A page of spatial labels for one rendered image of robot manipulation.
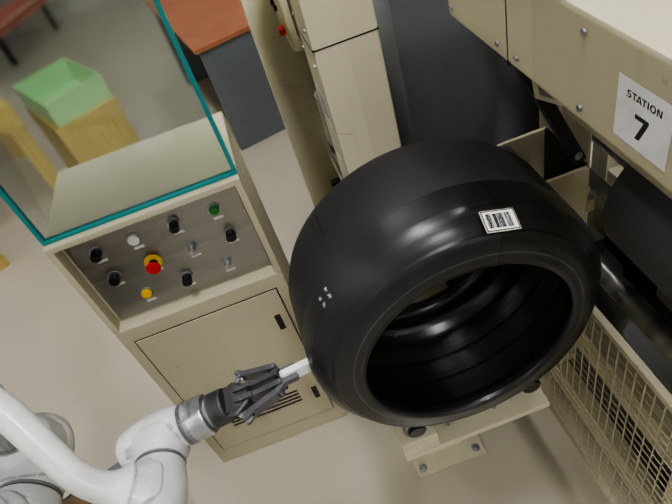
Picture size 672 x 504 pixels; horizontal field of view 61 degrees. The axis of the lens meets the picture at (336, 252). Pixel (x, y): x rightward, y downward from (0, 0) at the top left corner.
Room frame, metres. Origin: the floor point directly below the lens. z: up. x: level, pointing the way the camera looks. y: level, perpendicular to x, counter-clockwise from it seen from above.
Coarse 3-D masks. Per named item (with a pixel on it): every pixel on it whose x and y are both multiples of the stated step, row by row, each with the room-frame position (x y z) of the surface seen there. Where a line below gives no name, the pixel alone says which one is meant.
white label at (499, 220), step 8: (504, 208) 0.65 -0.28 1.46; (512, 208) 0.65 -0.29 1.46; (480, 216) 0.65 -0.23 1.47; (488, 216) 0.64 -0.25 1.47; (496, 216) 0.64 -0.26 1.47; (504, 216) 0.64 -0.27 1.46; (512, 216) 0.64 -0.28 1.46; (488, 224) 0.63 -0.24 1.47; (496, 224) 0.63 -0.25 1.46; (504, 224) 0.63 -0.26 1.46; (512, 224) 0.63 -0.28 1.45; (488, 232) 0.62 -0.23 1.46
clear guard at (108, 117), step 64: (0, 0) 1.31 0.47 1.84; (64, 0) 1.31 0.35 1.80; (128, 0) 1.32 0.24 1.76; (0, 64) 1.30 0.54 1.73; (64, 64) 1.31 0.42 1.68; (128, 64) 1.31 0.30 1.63; (0, 128) 1.30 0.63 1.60; (64, 128) 1.31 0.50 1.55; (128, 128) 1.31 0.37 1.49; (192, 128) 1.32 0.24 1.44; (0, 192) 1.29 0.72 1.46; (64, 192) 1.30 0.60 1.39; (128, 192) 1.31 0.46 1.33
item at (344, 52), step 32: (320, 0) 1.01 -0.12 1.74; (352, 0) 1.01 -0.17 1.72; (320, 32) 1.01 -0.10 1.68; (352, 32) 1.01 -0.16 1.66; (320, 64) 1.01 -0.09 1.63; (352, 64) 1.01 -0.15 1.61; (384, 64) 1.02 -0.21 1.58; (352, 96) 1.01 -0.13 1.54; (384, 96) 1.02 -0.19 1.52; (352, 128) 1.01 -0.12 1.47; (384, 128) 1.01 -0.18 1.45; (352, 160) 1.01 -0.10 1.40
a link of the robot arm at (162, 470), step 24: (0, 408) 0.71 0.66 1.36; (24, 408) 0.71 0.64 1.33; (0, 432) 0.68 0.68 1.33; (24, 432) 0.66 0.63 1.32; (48, 432) 0.67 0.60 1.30; (48, 456) 0.62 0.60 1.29; (72, 456) 0.62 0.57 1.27; (144, 456) 0.64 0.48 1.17; (168, 456) 0.63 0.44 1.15; (72, 480) 0.58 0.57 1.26; (96, 480) 0.58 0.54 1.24; (120, 480) 0.58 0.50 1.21; (144, 480) 0.57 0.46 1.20; (168, 480) 0.57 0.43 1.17
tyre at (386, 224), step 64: (384, 192) 0.77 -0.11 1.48; (448, 192) 0.71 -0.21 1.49; (512, 192) 0.69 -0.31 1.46; (320, 256) 0.75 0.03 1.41; (384, 256) 0.65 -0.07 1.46; (448, 256) 0.62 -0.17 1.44; (512, 256) 0.62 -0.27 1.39; (576, 256) 0.63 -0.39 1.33; (320, 320) 0.65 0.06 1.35; (384, 320) 0.61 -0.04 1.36; (448, 320) 0.88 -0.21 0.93; (512, 320) 0.79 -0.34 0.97; (576, 320) 0.62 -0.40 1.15; (320, 384) 0.64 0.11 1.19; (384, 384) 0.74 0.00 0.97; (448, 384) 0.72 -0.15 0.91; (512, 384) 0.62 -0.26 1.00
